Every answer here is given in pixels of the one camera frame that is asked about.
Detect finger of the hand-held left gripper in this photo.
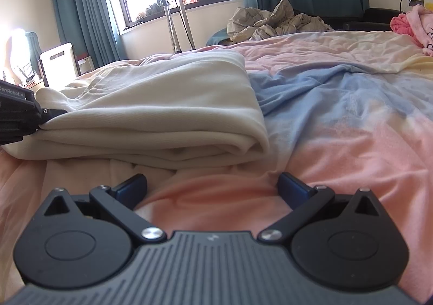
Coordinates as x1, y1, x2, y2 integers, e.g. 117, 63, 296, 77
38, 108, 68, 129

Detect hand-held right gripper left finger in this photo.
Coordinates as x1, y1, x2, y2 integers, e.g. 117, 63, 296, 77
34, 173, 167, 243

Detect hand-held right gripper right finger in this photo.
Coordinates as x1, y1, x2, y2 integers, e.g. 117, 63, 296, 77
257, 172, 389, 243

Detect cream sweatpants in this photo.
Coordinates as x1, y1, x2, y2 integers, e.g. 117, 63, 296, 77
5, 51, 270, 168

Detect white vanity table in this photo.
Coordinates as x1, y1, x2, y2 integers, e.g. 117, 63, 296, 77
0, 68, 44, 90

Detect white panel chair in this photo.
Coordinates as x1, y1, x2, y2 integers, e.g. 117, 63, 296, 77
38, 43, 82, 89

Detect oval mirror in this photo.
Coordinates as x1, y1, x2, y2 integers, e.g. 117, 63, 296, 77
8, 29, 31, 79

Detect pastel bed sheet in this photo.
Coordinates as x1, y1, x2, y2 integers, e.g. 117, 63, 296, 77
0, 30, 433, 294

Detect garment steamer stand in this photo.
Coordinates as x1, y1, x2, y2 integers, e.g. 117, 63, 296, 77
150, 0, 197, 55

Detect beige quilted jacket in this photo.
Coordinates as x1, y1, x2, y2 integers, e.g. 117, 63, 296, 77
227, 0, 334, 43

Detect teal pillow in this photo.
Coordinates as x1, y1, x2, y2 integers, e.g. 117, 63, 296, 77
206, 28, 234, 46

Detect black sofa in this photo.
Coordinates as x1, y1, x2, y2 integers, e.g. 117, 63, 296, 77
320, 8, 401, 33

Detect pink fleece robe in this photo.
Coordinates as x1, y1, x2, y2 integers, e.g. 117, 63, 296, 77
390, 5, 433, 57

